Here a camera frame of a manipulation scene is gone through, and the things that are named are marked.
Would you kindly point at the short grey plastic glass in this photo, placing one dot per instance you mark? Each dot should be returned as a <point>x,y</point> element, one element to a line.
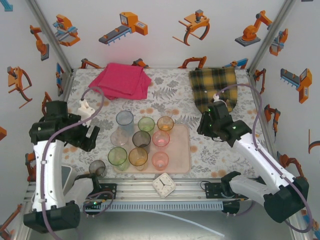
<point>97,166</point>

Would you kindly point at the blue plastic glass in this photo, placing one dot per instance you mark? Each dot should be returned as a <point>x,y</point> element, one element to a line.
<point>125,123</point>

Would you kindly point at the tall green plastic glass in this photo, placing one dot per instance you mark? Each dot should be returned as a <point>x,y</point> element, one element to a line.
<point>117,157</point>

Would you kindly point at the small clear plastic glass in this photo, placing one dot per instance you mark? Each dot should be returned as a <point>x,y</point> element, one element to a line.
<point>168,112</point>

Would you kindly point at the short amber plastic glass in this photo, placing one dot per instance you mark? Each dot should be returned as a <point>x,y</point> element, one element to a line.
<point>165,125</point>

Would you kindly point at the pink plastic glass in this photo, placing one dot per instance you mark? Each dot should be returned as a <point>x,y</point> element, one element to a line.
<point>161,140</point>

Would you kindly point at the tall grey plastic glass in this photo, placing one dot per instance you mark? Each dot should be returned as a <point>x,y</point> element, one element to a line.
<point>141,141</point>

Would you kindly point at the tall amber plastic glass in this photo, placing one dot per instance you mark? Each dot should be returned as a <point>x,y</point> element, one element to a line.
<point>138,160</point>

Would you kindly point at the short green plastic glass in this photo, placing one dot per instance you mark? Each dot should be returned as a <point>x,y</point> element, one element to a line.
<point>146,125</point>

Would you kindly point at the salmon orange plastic glass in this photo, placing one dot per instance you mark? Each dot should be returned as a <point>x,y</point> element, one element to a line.
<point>160,161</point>

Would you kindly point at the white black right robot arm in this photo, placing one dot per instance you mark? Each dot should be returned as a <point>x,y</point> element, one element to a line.
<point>262,160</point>

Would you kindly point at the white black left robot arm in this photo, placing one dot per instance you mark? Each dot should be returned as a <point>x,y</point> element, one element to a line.
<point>48,175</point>

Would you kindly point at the pink plastic tray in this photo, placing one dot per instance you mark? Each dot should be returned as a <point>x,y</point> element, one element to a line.
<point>178,150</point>

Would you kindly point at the yellow black plaid cloth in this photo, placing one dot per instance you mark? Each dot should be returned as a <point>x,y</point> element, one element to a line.
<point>212,80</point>

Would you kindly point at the floral patterned tablecloth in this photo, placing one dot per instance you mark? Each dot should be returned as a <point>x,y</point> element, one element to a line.
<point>170,82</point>

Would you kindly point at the folded magenta cloth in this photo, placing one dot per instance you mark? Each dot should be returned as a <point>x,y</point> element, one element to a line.
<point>117,80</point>

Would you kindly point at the circuit board with green light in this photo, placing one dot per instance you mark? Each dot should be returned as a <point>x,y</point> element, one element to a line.
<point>93,203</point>

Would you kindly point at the white square clock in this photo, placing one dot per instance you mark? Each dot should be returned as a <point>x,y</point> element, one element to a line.
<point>163,185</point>

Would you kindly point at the black connector box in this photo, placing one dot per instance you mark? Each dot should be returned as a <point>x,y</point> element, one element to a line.
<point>231,207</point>

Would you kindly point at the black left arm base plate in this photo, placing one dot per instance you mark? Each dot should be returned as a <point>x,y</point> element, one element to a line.
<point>110,190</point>

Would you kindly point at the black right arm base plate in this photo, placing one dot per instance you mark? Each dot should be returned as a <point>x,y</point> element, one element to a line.
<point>212,191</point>

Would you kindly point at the aluminium table frame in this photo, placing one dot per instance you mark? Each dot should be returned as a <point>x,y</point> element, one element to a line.
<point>135,190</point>

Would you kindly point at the aluminium corner post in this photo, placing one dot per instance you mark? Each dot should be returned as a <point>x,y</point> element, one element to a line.
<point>273,32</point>
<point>48,32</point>

